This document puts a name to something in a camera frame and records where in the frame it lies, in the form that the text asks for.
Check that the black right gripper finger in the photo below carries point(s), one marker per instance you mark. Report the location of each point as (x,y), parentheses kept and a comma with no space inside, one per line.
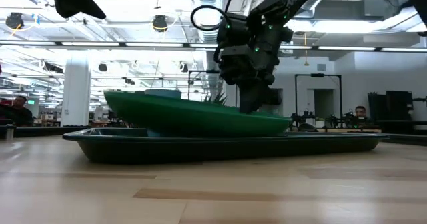
(274,97)
(251,97)

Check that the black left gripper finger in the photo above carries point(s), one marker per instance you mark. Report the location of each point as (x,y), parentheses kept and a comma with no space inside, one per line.
(93,10)

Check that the dark green tray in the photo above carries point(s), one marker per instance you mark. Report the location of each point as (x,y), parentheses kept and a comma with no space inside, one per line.
(233,149)

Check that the green plate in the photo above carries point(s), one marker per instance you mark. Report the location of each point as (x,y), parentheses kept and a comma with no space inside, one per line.
(200,120)

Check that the light blue cup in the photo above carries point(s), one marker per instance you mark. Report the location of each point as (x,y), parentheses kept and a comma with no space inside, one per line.
(163,93)

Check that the succulent plant in pot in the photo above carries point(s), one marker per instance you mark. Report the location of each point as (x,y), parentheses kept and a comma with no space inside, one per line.
(218,100)

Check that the black background robot arms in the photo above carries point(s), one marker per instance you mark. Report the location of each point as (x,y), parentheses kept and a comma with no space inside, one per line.
(337,120)

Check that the black round ceiling device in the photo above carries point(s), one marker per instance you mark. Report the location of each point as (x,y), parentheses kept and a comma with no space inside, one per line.
(160,23)

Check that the white pillar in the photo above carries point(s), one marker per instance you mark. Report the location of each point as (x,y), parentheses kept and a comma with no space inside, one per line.
(76,94)

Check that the person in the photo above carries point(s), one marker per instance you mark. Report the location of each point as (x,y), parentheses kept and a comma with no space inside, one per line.
(360,112)
(18,114)

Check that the green exit sign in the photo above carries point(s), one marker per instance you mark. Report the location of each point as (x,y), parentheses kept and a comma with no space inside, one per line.
(31,102)

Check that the black equipment cabinet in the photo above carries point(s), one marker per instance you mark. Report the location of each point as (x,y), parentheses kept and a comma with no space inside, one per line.
(397,104)

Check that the grey metal cylinder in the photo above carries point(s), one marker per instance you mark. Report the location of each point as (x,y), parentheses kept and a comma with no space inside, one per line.
(10,132)

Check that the wall air vent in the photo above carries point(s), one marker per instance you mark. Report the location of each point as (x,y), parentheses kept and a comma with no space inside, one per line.
(321,67)

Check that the narrow black metal frame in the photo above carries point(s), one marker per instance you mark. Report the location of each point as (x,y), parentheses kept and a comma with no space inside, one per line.
(189,84)

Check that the tall black metal frame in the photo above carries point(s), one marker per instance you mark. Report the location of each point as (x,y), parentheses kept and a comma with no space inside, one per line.
(340,94)

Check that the silver ceiling duct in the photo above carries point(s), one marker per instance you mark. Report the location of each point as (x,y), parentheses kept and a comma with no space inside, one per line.
(208,0)

